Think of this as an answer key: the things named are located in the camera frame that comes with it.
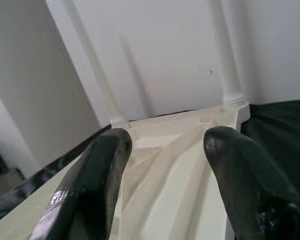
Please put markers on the white plastic children table top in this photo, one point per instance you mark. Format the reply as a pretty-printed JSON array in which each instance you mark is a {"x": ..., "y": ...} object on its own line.
[{"x": 170, "y": 162}]

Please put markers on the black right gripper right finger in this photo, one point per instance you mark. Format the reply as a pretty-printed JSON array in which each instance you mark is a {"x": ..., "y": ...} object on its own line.
[{"x": 255, "y": 190}]

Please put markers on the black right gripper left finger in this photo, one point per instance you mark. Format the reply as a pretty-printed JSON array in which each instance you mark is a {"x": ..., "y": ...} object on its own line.
[{"x": 90, "y": 190}]

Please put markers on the white plastic table leg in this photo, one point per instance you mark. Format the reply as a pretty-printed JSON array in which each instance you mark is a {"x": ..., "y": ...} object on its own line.
[
  {"x": 90, "y": 75},
  {"x": 231, "y": 62}
]

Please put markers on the black tablecloth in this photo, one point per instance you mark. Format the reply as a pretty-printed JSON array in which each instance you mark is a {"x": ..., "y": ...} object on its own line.
[{"x": 277, "y": 125}]

